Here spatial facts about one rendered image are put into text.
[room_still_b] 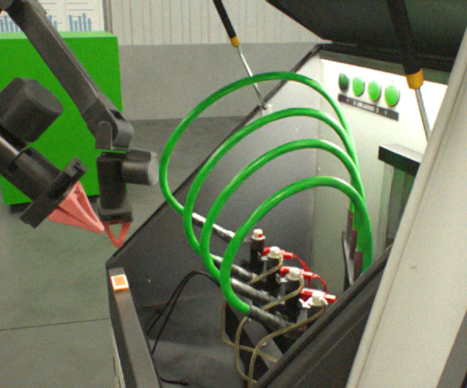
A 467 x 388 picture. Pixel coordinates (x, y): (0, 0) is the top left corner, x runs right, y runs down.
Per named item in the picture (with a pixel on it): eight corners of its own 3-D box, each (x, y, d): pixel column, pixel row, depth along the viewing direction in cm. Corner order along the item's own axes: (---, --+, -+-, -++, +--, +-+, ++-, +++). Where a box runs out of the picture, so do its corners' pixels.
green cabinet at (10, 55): (115, 170, 512) (103, 30, 468) (128, 200, 436) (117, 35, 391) (10, 181, 483) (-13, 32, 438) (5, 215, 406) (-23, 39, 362)
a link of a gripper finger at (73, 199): (110, 229, 73) (56, 185, 71) (76, 263, 75) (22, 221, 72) (116, 211, 80) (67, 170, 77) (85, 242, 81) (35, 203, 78)
